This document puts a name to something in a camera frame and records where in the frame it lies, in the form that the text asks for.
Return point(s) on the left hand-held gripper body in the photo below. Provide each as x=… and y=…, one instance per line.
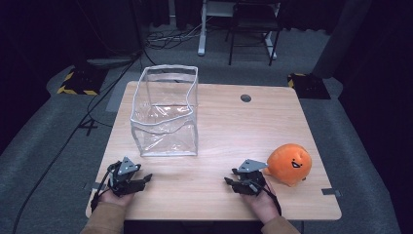
x=122, y=182

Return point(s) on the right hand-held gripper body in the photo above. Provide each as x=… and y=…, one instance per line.
x=251, y=183

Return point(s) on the clear plastic bag white trim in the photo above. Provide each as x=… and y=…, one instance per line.
x=168, y=143

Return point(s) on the orange plush toy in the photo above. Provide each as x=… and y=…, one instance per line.
x=285, y=164

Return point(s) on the person's left hand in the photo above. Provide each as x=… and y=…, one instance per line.
x=117, y=199

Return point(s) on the person's right hand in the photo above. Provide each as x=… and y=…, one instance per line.
x=263, y=206

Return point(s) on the round grey table grommet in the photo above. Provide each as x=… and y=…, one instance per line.
x=245, y=98

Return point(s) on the black yellow striped stand base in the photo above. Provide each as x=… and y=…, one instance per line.
x=82, y=81

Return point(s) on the black stand base yellow corner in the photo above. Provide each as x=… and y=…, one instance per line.
x=308, y=86

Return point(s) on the black chair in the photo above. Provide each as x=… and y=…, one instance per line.
x=253, y=19

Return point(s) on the grey metal table bracket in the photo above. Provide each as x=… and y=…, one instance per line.
x=331, y=192

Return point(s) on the white desk frame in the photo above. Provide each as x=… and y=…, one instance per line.
x=203, y=32

